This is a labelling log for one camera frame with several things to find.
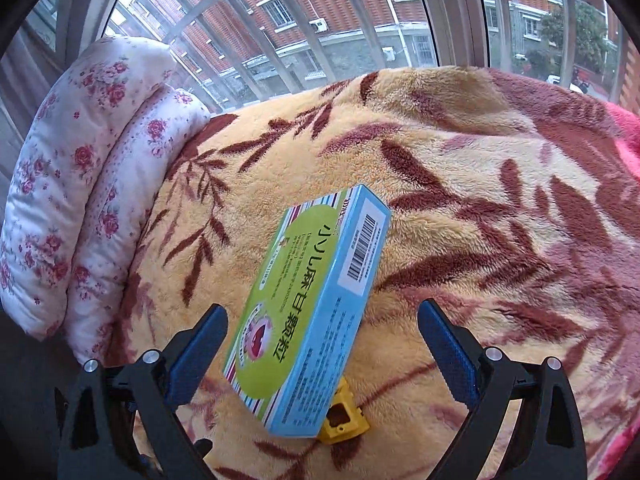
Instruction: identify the green medicine box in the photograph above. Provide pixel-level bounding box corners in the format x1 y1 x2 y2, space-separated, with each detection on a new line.
224 184 390 438

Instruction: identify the yellow toy block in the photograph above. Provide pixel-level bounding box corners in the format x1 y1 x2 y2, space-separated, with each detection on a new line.
318 377 371 445

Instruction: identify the floral plush bed blanket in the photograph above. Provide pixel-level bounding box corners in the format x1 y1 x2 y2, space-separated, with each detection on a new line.
107 67 639 479

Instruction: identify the rolled floral white quilt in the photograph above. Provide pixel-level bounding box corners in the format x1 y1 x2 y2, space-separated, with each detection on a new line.
1 36 210 362

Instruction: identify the metal window frame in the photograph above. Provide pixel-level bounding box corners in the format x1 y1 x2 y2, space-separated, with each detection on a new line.
26 0 639 112

